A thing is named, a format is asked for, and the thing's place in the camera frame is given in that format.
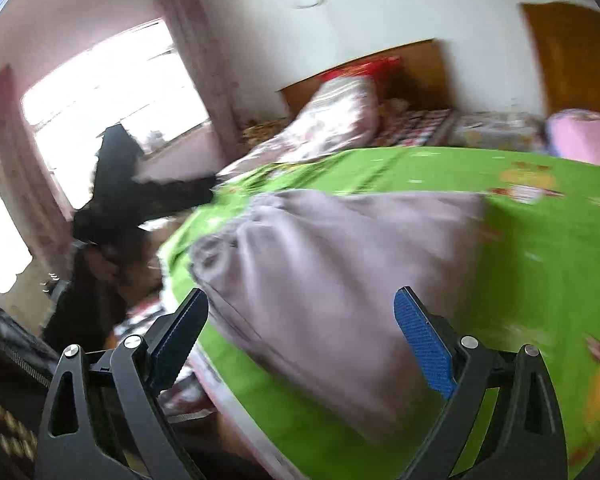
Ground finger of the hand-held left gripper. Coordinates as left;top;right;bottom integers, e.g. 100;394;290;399
145;174;220;218

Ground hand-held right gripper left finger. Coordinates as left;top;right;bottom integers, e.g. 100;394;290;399
34;288;209;480

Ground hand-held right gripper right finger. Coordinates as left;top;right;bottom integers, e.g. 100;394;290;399
393;286;568;480

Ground lilac pants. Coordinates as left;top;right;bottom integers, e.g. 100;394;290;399
187;190;487;445

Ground person's left forearm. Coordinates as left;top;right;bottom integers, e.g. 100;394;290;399
41;247;127;352

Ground person's left hand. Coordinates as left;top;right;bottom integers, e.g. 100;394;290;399
85;242;127;286

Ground yellow patterned cloth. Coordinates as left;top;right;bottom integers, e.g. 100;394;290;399
241;119;283;150

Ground pink curtain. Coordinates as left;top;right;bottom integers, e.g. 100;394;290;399
152;0;243;153
0;64;77;223

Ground large curtained window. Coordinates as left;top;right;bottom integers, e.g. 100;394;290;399
22;19;212;202

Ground small side window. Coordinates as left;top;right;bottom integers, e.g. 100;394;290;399
0;144;34;294

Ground green printed blanket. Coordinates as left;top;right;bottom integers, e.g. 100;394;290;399
157;145;600;480

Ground pink floral quilt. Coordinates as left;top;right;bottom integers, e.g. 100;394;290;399
217;77;382;182

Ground dark patterned cloth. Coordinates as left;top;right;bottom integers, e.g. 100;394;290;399
0;290;58;466

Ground red pillow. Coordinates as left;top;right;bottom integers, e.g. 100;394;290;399
320;56;405;84

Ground striped bed sheet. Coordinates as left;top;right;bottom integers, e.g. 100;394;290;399
112;107;457;423

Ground pale floral pillow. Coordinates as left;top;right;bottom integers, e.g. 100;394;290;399
451;110;549;149

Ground pink pillow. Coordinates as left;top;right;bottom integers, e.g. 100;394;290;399
544;108;600;167

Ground wooden headboard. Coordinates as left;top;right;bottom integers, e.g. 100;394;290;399
277;37;452;117

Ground wooden door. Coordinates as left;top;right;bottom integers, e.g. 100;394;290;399
519;1;600;122

